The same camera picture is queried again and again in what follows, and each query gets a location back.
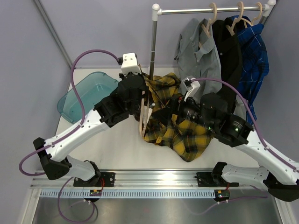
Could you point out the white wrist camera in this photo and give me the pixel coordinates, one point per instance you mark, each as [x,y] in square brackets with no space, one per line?
[189,87]
[130,64]

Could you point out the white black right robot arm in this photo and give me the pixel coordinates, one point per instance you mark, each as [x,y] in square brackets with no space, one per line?
[276,173]

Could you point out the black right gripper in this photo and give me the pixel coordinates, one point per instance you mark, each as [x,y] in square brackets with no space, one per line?
[178,105]

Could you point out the wooden hanger of black shirt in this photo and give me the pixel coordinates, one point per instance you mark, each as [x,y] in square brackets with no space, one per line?
[234,23]

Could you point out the black shirt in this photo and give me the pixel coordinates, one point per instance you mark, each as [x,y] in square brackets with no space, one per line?
[229,51]

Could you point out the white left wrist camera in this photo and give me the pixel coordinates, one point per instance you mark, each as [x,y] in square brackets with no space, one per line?
[130,64]

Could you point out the teal plastic tub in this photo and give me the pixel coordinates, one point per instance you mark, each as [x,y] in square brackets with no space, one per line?
[92,89]

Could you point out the white metal clothes rack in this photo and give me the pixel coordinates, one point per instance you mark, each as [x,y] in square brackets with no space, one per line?
[264,12]

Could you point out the yellow plaid shirt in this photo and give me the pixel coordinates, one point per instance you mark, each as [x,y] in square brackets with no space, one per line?
[187,139]

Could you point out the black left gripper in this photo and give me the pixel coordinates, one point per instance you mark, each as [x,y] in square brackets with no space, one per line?
[144,84]

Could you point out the aluminium mounting rail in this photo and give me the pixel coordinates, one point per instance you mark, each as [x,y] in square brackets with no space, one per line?
[164,179]

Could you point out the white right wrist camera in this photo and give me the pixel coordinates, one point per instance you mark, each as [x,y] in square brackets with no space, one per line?
[189,87]

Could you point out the white slotted cable duct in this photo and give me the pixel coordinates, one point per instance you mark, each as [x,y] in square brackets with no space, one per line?
[129,193]

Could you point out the blue plaid shirt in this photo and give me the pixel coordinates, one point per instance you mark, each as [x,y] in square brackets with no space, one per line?
[255,65]

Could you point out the grey shirt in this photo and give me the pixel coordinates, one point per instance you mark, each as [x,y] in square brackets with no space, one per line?
[196,52]

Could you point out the wooden hanger of grey shirt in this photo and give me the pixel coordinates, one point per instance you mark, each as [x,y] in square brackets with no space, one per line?
[206,28]

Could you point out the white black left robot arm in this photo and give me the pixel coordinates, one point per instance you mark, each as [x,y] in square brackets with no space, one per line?
[54,153]

